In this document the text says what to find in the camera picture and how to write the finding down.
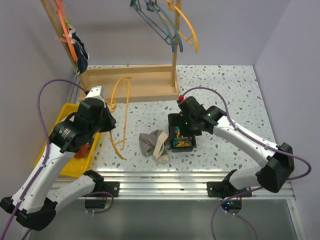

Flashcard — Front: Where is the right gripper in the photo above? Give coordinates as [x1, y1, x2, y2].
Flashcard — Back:
[168, 112, 202, 140]

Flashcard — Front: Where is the rust orange underwear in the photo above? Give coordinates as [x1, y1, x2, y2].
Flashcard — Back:
[74, 143, 91, 159]

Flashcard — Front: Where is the grey underwear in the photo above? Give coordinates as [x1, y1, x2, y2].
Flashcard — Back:
[138, 129, 169, 163]

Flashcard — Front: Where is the navy underwear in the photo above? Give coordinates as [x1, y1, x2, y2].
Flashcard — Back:
[68, 25, 90, 75]

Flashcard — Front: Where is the orange hanger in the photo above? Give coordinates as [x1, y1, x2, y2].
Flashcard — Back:
[54, 0, 78, 62]

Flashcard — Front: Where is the blue-grey hanger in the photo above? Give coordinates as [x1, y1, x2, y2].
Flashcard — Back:
[144, 0, 184, 53]

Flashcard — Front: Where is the yellow plastic hanger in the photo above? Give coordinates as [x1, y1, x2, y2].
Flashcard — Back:
[162, 0, 199, 53]

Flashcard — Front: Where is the teal hanger with grey underwear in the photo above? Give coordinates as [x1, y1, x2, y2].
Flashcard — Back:
[129, 0, 184, 53]

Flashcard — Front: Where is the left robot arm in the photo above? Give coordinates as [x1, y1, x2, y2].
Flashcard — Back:
[0, 97, 116, 231]

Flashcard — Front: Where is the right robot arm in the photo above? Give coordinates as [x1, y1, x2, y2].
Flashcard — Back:
[177, 96, 295, 199]

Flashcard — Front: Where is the wooden hanger rack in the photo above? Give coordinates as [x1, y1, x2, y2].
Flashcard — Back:
[40, 0, 179, 103]

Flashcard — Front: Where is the black clip box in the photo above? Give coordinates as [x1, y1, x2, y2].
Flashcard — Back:
[167, 113, 197, 153]

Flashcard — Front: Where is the yellow plastic tray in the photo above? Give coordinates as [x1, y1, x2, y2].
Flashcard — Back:
[33, 103, 101, 179]

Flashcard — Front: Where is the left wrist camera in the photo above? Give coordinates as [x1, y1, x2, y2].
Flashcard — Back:
[85, 85, 105, 103]

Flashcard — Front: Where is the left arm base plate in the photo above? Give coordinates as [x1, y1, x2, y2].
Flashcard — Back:
[85, 181, 120, 198]

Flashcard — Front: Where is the aluminium rail frame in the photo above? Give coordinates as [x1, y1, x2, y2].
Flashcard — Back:
[19, 74, 308, 240]

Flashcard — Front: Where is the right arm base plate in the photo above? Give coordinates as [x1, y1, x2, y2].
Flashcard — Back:
[206, 181, 252, 199]

